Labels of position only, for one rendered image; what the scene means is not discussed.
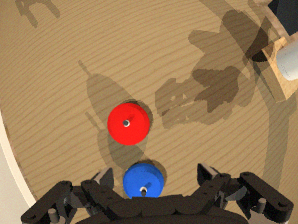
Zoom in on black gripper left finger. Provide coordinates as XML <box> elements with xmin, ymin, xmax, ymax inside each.
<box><xmin>20</xmin><ymin>167</ymin><xmax>142</xmax><ymax>224</ymax></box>

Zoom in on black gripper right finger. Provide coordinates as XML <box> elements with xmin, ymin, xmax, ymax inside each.
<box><xmin>175</xmin><ymin>163</ymin><xmax>294</xmax><ymax>224</ymax></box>

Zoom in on red bell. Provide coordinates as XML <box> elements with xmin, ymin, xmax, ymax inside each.
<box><xmin>107</xmin><ymin>103</ymin><xmax>150</xmax><ymax>145</ymax></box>

